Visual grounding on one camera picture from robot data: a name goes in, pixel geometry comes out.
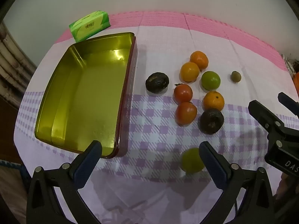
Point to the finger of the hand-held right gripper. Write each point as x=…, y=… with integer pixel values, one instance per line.
x=262, y=113
x=288, y=101

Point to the dark avocado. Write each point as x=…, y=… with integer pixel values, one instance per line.
x=211, y=121
x=157, y=82

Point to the red tomato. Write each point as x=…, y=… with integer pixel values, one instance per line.
x=183, y=93
x=186, y=113

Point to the green tissue pack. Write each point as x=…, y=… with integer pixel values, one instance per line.
x=90, y=25

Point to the small brown kiwi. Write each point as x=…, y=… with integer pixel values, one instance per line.
x=236, y=76

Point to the yellowish orange mandarin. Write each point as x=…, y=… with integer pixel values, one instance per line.
x=189, y=71

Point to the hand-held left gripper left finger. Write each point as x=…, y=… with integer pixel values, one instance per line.
x=87, y=164

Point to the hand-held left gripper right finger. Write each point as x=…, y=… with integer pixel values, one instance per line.
x=213, y=165

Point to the green lime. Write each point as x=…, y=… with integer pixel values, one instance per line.
x=191, y=161
x=211, y=80

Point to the orange bag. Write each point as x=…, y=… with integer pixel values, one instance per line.
x=296, y=81

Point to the golden metal tin box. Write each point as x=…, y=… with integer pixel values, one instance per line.
x=88, y=93

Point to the beige patterned curtain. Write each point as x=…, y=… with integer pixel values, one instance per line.
x=11, y=58

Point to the shiny foil wrapper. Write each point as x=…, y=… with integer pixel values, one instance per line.
x=289, y=61

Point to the blue edged cloth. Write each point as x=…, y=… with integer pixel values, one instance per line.
x=9, y=165

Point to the purple checked tablecloth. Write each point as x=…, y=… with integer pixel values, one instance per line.
x=163, y=133

